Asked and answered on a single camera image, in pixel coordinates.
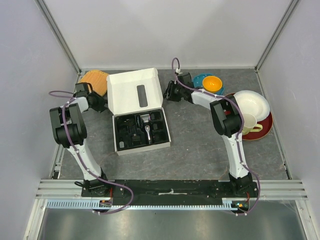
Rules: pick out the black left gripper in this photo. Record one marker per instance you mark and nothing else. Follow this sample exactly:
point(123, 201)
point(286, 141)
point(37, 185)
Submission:
point(102, 101)

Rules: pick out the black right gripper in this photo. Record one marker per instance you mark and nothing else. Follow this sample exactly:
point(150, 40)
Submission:
point(169, 94)

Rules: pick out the black clipper guard comb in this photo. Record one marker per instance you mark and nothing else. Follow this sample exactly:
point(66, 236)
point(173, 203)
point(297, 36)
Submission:
point(156, 116)
point(157, 126)
point(159, 137)

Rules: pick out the white clipper kit box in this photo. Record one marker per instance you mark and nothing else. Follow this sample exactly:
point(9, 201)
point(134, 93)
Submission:
point(130, 95)

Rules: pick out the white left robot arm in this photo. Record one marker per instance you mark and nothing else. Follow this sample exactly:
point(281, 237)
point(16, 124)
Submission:
point(69, 130)

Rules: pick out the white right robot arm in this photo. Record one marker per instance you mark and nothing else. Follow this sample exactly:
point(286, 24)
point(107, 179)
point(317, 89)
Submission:
point(228, 123)

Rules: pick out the silver black hair clipper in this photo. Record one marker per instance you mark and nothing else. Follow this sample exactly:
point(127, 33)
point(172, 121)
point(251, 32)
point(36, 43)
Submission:
point(145, 119)

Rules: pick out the woven orange tray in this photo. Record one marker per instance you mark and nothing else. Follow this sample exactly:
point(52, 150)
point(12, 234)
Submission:
point(98, 81)

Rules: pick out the teal dotted plate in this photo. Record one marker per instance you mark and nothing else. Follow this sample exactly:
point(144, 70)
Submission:
point(197, 82)

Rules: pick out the orange bowl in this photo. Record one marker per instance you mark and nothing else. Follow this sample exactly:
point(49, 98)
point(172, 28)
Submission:
point(212, 84)

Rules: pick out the white paper bowl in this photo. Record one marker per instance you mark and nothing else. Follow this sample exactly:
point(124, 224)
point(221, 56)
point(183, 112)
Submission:
point(251, 102)

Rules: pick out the pale yellow mug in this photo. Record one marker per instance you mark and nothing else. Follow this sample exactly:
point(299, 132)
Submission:
point(250, 124)

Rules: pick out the dark red plate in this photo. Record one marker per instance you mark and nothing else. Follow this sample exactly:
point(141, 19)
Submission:
point(266, 123)

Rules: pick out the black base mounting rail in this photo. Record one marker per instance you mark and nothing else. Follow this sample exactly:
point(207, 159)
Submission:
point(167, 192)

